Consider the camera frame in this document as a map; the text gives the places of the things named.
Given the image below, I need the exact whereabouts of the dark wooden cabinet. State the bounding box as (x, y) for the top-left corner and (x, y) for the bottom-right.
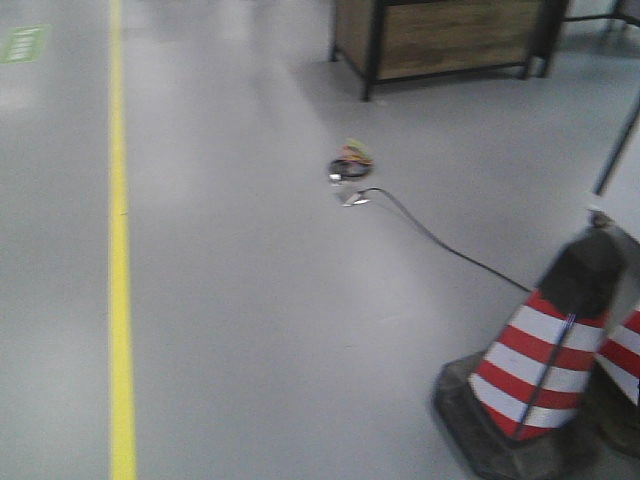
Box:
(329, 0), (569, 101)

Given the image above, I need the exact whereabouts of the left red white traffic cone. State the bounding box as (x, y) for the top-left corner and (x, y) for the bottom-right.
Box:
(434, 228), (626, 479)

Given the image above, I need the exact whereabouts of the red white traffic cone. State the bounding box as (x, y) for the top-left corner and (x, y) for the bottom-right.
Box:
(434, 228), (626, 479)
(593, 306), (639, 458)

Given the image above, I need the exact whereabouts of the right red white traffic cone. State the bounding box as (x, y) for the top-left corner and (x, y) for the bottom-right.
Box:
(593, 306), (639, 458)

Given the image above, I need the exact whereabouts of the black floor cable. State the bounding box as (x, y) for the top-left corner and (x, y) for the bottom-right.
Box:
(359, 187), (534, 292)

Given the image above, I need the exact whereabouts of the small cable coil bundle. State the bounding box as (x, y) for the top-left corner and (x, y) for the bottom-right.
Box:
(327, 138), (374, 207)

